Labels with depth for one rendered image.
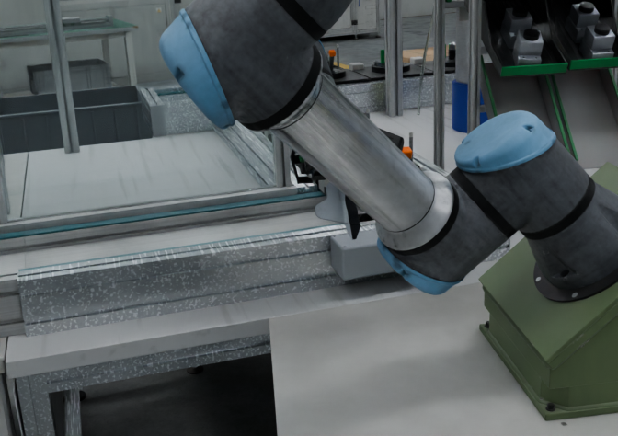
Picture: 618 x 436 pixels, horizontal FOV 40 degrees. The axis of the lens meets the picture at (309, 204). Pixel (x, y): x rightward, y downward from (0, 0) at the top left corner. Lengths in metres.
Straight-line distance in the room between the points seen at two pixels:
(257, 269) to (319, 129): 0.61
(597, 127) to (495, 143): 0.79
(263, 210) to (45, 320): 0.51
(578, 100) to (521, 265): 0.66
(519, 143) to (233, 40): 0.41
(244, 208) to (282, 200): 0.08
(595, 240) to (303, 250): 0.56
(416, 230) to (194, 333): 0.50
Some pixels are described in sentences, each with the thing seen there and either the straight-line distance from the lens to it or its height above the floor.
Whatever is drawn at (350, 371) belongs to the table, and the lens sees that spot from 1.26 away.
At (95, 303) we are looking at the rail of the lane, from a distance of 1.46.
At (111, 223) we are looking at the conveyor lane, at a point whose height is 0.95.
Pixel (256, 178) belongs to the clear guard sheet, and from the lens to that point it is 1.77.
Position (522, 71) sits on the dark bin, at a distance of 1.68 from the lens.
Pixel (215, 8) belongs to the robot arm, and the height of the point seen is 1.41.
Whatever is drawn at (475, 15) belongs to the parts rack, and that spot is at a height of 1.30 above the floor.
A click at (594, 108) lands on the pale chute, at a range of 1.88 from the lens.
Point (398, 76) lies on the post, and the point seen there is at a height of 0.99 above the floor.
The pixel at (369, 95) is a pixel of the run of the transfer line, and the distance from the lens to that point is 2.91.
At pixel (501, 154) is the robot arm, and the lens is 1.06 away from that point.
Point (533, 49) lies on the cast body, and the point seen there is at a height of 1.24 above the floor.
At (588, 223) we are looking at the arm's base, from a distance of 1.13.
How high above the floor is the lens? 1.48
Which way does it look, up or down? 18 degrees down
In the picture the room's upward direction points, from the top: 3 degrees counter-clockwise
